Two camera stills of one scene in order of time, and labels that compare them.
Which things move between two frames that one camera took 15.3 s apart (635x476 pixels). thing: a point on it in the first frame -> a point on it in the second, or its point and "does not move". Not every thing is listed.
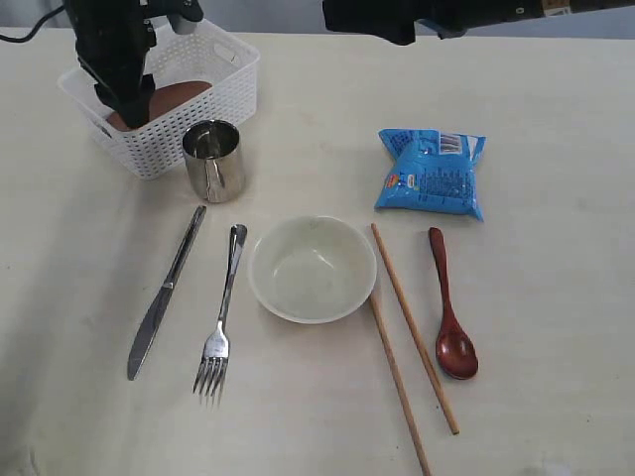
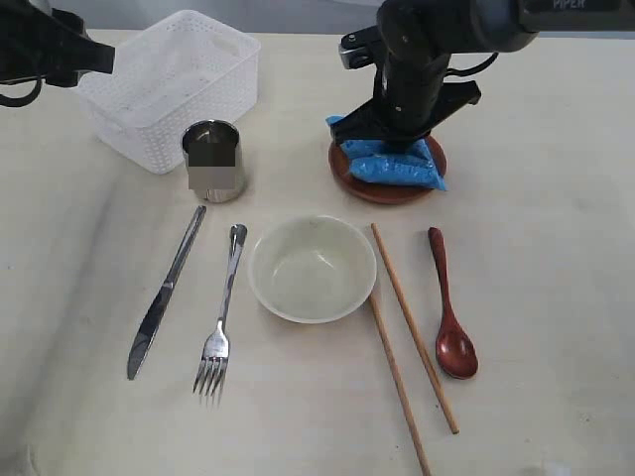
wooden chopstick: [399, 385] does not move
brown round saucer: [163, 99] -> [340, 169]
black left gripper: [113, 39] -> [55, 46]
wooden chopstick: [416, 331] does not move
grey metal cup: [214, 162] does not move
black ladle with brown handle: [454, 350] does not move
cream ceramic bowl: [313, 269] does not move
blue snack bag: [431, 171] -> [413, 163]
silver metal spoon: [151, 322] does not move
